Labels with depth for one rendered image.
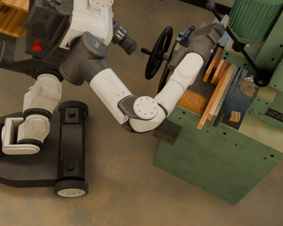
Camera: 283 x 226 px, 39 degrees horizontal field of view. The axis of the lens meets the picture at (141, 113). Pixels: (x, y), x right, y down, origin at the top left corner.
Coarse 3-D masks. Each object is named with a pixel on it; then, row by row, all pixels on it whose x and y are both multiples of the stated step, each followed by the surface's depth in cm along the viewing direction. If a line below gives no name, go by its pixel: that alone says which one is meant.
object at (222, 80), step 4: (224, 72) 181; (224, 76) 180; (220, 80) 179; (224, 80) 179; (220, 84) 178; (216, 88) 177; (220, 88) 177; (216, 92) 176; (212, 96) 174; (216, 96) 174; (212, 100) 173; (208, 104) 172; (212, 104) 172; (208, 108) 171; (204, 112) 170; (208, 112) 170; (204, 116) 169; (200, 120) 168; (204, 120) 168; (200, 124) 167; (200, 128) 169
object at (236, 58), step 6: (228, 42) 173; (228, 48) 172; (246, 48) 173; (252, 48) 173; (222, 54) 175; (228, 54) 173; (234, 54) 171; (240, 54) 171; (252, 54) 171; (228, 60) 176; (234, 60) 174; (240, 60) 172; (246, 60) 171; (252, 60) 170; (240, 66) 175
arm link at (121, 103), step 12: (108, 72) 127; (96, 84) 126; (108, 84) 125; (120, 84) 126; (108, 96) 124; (120, 96) 123; (132, 96) 123; (144, 96) 123; (108, 108) 126; (120, 108) 122; (132, 108) 121; (144, 108) 121; (156, 108) 122; (120, 120) 125; (144, 120) 121; (132, 132) 130
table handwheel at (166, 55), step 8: (168, 32) 190; (160, 40) 186; (168, 40) 207; (160, 48) 196; (152, 56) 186; (160, 56) 197; (168, 56) 197; (152, 64) 188; (160, 64) 211; (152, 72) 207
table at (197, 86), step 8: (224, 32) 199; (224, 40) 196; (200, 72) 185; (200, 80) 183; (208, 80) 183; (192, 88) 180; (200, 88) 181; (208, 88) 181; (208, 96) 179; (176, 104) 175; (176, 112) 180; (184, 112) 176; (192, 112) 174; (208, 120) 173
